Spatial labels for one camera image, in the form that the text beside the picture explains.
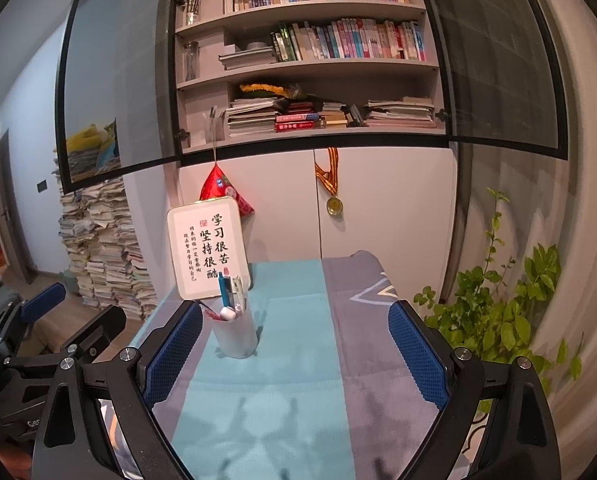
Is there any green potted plant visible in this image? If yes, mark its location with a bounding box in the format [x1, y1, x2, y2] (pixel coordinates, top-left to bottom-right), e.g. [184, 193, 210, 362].
[413, 187, 586, 413]

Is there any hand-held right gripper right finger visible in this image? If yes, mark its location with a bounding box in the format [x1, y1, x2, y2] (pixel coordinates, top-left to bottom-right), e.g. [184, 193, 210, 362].
[387, 300, 559, 480]

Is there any pile of books and papers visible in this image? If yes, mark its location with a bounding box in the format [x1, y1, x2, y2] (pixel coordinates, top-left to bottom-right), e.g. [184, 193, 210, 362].
[53, 120, 159, 323]

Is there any clear desk organizer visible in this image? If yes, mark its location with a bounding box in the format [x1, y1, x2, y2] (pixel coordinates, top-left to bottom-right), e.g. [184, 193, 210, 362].
[203, 106, 226, 143]

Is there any stack of worn magazines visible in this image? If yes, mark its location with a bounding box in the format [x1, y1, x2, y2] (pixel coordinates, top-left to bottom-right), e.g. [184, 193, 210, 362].
[363, 96, 438, 129]

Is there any row of colourful books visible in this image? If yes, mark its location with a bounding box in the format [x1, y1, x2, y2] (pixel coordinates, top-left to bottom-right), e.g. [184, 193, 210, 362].
[272, 17, 426, 62]

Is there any red hanging ornament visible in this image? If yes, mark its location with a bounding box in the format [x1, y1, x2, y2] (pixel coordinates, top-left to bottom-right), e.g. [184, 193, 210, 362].
[200, 150, 256, 218]

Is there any framed calligraphy sign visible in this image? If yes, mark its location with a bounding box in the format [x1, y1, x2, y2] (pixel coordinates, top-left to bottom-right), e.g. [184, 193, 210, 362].
[167, 199, 252, 298]

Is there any frosted pen cup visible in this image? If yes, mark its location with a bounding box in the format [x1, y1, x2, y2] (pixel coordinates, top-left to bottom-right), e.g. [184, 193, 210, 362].
[206, 302, 259, 359]

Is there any yellow flower garland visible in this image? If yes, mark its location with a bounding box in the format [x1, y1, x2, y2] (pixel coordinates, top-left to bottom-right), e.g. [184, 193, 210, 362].
[239, 82, 306, 101]

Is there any grey room door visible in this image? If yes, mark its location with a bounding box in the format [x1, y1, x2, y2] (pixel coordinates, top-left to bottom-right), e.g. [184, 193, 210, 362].
[0, 120, 34, 283]

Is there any stack of grey books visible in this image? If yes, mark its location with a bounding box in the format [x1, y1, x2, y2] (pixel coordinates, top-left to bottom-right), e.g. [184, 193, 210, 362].
[218, 42, 279, 71]

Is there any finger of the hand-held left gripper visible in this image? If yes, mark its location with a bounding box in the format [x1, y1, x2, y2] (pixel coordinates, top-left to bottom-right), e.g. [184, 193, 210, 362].
[0, 282, 67, 357]
[58, 304, 128, 363]

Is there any stack of red books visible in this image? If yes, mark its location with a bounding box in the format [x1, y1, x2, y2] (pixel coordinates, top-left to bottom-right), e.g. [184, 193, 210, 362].
[274, 100, 364, 133]

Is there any blue and grey tablecloth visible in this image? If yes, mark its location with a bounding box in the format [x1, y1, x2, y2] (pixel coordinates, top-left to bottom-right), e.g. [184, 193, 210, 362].
[96, 250, 484, 480]

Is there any gold medal with striped ribbon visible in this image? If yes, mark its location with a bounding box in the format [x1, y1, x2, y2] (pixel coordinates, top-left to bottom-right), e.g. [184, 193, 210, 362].
[314, 147, 344, 217]

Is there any yellow bag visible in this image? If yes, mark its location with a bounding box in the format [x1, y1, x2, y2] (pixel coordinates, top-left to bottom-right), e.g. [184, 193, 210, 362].
[67, 122, 116, 153]

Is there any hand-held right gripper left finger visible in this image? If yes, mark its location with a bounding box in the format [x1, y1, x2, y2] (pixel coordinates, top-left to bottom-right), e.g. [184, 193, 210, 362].
[31, 300, 205, 480]

